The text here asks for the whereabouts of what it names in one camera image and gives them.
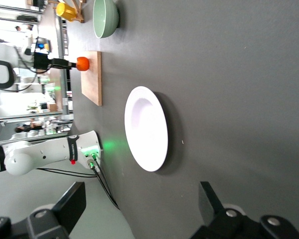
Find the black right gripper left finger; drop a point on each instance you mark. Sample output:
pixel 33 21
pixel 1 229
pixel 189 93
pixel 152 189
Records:
pixel 69 206

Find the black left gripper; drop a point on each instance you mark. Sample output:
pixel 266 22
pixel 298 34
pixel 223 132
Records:
pixel 61 63

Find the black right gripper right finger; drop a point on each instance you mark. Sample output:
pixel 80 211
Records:
pixel 211 209

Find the orange fruit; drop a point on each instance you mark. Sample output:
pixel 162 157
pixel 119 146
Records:
pixel 83 64

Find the white plate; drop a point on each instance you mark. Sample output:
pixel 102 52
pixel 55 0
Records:
pixel 147 129

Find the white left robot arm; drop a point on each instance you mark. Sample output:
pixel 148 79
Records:
pixel 52 149

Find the wooden mug rack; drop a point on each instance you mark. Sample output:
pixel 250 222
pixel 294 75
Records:
pixel 80 18

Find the yellow mug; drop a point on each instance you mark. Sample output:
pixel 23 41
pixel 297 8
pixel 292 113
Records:
pixel 64 11

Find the person in white shirt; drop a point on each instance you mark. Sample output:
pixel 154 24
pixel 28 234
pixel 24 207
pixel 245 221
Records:
pixel 27 28

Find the pale green bowl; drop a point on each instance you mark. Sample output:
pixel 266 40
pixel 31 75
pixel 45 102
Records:
pixel 107 17

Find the seated person in dark clothes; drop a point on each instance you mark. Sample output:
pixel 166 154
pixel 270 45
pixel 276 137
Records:
pixel 25 129

